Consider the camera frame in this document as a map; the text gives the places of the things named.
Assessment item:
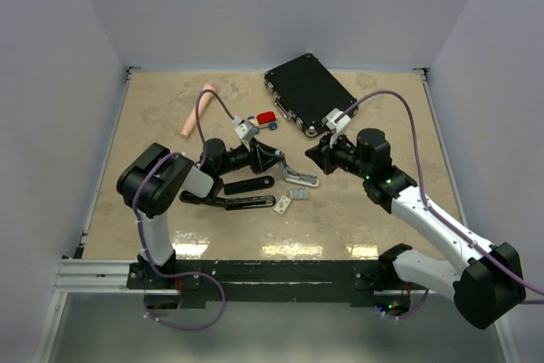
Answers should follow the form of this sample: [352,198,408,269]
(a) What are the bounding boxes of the red white toy car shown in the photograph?
[247,111,278,131]

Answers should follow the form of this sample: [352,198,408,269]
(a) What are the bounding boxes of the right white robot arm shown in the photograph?
[305,128,526,329]

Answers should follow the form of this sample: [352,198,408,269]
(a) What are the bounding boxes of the pink plastic flashlight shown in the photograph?
[180,82,217,139]

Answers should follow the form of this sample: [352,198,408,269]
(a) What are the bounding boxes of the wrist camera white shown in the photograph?
[232,116,259,143]
[322,108,351,148]

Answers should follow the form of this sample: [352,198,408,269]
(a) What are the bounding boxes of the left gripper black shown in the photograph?
[217,138,283,176]

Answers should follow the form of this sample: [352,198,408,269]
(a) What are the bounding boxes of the black stapler base plate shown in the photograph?
[224,176,275,196]

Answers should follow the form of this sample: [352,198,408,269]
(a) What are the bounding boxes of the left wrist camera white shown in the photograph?
[232,116,259,143]

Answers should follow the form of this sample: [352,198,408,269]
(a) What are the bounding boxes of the staple tray with staples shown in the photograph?
[288,188,309,200]

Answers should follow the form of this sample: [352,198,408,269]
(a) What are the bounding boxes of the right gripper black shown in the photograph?
[305,128,371,180]

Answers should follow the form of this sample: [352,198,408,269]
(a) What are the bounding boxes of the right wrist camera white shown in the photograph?
[322,108,351,148]

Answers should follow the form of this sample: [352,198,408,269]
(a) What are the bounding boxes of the black stapler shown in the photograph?
[179,190,276,211]

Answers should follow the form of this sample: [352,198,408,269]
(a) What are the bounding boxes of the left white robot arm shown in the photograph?
[116,138,284,288]

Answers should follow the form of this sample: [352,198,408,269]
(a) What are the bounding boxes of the white staple box sleeve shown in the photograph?
[273,196,292,215]

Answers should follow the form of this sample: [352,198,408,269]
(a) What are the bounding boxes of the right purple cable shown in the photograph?
[339,89,544,322]

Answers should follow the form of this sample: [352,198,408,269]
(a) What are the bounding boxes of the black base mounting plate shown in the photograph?
[127,259,407,309]

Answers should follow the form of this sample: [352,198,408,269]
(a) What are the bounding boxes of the aluminium frame rail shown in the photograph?
[54,258,141,294]

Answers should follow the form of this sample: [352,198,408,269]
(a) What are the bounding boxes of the light blue stapler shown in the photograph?
[275,150,320,189]

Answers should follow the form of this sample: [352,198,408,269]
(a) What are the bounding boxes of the black metal-edged briefcase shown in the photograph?
[263,54,356,139]

